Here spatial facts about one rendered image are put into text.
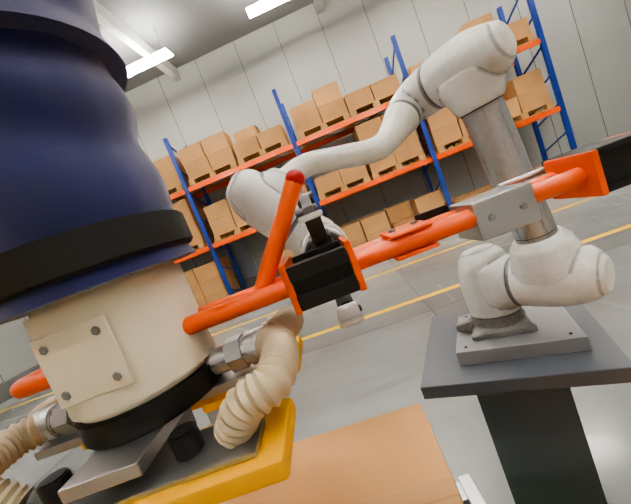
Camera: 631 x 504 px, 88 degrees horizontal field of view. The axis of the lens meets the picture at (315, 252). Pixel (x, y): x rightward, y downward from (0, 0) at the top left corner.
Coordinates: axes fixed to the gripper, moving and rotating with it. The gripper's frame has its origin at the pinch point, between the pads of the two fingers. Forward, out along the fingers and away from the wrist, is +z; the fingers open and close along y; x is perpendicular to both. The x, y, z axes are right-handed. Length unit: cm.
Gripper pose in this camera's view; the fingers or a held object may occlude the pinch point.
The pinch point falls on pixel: (330, 268)
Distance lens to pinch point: 40.0
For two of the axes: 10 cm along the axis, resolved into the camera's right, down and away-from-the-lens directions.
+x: -9.3, 3.6, 0.4
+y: 3.7, 9.3, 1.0
